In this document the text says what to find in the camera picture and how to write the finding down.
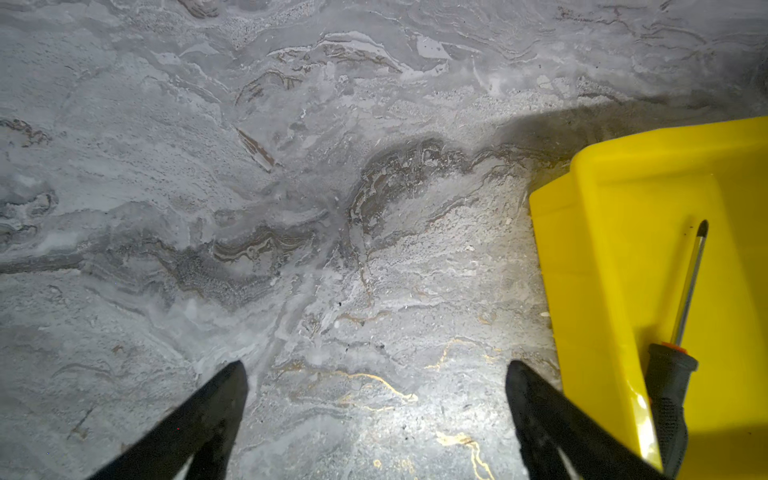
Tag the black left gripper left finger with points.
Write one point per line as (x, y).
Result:
(200, 433)

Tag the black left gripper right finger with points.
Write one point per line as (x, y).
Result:
(550, 428)

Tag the black orange screwdriver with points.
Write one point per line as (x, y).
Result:
(669, 371)

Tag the yellow plastic bin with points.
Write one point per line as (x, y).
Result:
(615, 235)

